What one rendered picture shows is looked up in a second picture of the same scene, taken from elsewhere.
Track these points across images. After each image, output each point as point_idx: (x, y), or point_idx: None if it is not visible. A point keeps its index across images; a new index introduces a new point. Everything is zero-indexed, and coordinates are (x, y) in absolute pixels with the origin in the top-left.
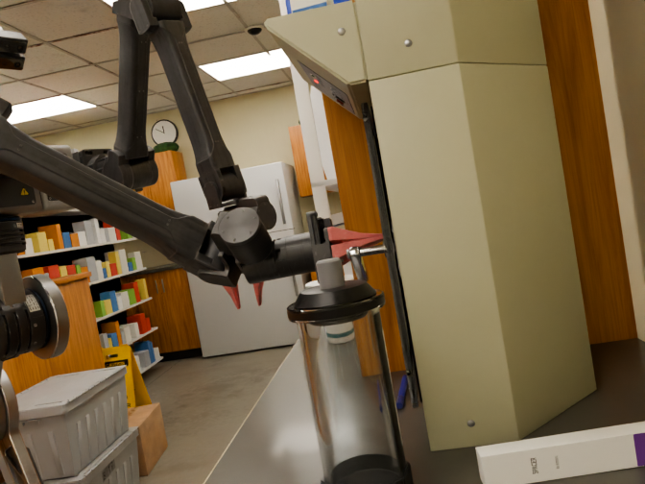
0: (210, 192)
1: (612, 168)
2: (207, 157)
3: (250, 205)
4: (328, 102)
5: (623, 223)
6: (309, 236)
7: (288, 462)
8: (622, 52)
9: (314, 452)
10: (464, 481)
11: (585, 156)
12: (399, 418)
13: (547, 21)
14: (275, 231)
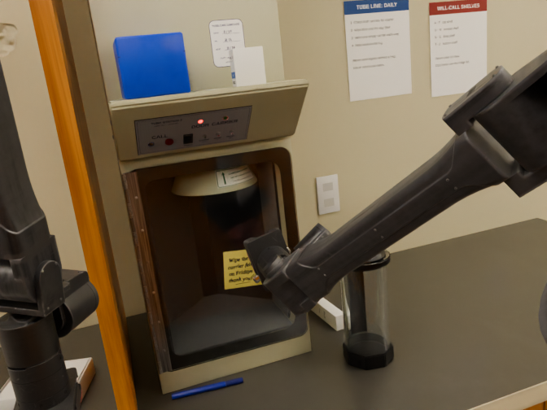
0: (51, 280)
1: (66, 211)
2: (41, 214)
3: (79, 283)
4: (80, 138)
5: (80, 249)
6: (282, 247)
7: (343, 405)
8: (100, 128)
9: (324, 398)
10: (340, 334)
11: (101, 198)
12: (260, 377)
13: (80, 95)
14: None
